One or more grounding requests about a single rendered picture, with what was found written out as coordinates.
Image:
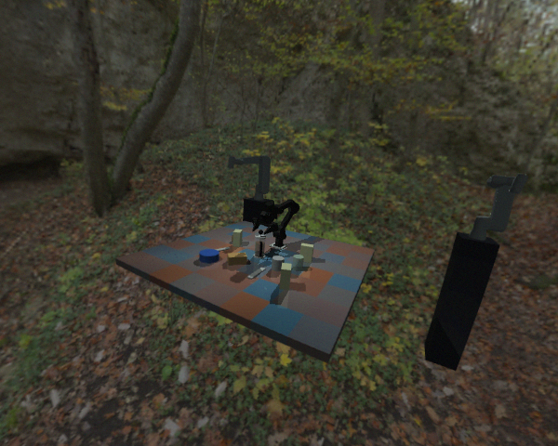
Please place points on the pale green cylinder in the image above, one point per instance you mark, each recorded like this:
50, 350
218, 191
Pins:
297, 262

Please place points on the blue cylinder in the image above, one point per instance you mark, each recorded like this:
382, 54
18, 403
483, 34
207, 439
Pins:
209, 256

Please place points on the pale green box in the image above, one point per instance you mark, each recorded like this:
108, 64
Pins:
237, 238
285, 276
306, 250

